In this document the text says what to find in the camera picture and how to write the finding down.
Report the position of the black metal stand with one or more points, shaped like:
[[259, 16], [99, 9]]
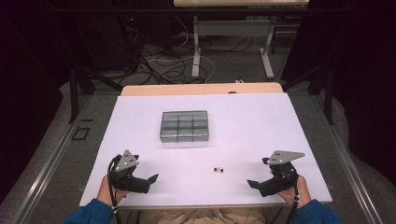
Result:
[[328, 93], [73, 93]]

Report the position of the white table sheet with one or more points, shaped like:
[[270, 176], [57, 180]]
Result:
[[249, 130]]

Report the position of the person's beige trouser legs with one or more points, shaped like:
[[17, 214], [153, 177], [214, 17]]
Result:
[[205, 217]]

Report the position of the person's left hand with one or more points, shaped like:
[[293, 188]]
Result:
[[105, 194]]

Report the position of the person's right hand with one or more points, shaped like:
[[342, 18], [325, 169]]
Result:
[[303, 194]]

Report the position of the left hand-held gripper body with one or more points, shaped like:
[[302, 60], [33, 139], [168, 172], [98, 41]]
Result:
[[127, 182]]

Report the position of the grey metal frame desk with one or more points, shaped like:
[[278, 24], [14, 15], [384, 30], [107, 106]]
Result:
[[233, 28]]

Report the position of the clear plastic compartment box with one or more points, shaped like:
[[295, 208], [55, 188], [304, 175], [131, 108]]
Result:
[[184, 126]]

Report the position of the small metal table bracket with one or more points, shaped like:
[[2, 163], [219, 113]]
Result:
[[81, 187], [329, 185]]

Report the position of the dark curtain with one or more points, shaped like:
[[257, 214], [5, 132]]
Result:
[[367, 77], [25, 93]]

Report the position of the aluminium floor rail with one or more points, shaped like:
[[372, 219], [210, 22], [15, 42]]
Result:
[[348, 174], [46, 174]]

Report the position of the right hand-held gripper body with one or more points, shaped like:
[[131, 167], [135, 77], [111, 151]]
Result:
[[280, 180]]

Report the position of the black computer tower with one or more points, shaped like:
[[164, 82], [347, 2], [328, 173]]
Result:
[[106, 40]]

